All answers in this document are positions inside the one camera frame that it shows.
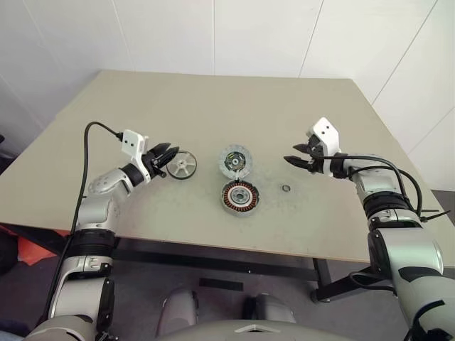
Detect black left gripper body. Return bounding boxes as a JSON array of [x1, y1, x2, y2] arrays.
[[141, 148, 168, 181]]

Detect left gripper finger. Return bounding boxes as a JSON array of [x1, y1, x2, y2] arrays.
[[152, 142, 173, 158], [161, 146, 181, 166]]

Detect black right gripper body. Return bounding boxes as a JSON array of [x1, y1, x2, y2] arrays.
[[307, 134, 328, 175]]

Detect white spoked plastic wheel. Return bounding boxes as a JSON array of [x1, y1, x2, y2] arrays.
[[166, 150, 198, 181]]

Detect round silver motor cover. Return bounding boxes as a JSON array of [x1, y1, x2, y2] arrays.
[[217, 142, 253, 178]]

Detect black zip tie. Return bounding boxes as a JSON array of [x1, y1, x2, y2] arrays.
[[419, 209, 451, 223]]

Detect black floor strip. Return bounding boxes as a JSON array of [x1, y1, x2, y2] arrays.
[[198, 278, 245, 293]]

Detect grey rounded shape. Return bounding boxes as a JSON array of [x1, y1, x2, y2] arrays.
[[158, 287, 198, 335], [243, 293, 296, 325]]

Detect orange cloth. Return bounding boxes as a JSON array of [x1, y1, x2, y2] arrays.
[[0, 223, 68, 268]]

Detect grey robot torso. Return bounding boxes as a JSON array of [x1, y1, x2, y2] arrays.
[[156, 318, 422, 341]]

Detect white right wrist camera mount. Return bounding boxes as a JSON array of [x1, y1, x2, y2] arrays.
[[306, 117, 342, 178]]

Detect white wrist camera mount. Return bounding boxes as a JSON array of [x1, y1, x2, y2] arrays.
[[306, 117, 342, 178], [120, 129, 152, 183]]

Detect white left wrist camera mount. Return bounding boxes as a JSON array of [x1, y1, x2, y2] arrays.
[[120, 129, 152, 183]]

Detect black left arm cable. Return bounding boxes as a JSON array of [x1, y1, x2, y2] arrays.
[[42, 121, 125, 320]]

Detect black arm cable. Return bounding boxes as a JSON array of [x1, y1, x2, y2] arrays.
[[42, 121, 125, 320], [319, 153, 424, 222]]

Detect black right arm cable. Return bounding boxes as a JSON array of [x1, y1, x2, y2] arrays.
[[319, 153, 424, 222]]

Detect black table frame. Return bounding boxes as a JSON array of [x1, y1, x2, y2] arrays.
[[0, 223, 394, 303]]

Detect black looped cable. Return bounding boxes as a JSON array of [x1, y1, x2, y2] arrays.
[[349, 271, 396, 296]]

